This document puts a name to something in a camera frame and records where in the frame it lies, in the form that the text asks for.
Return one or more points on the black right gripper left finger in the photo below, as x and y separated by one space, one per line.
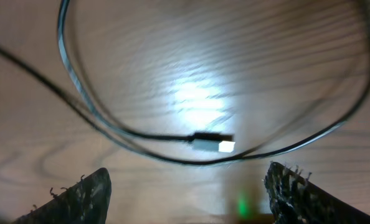
85 202

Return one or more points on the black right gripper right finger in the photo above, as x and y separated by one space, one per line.
295 200

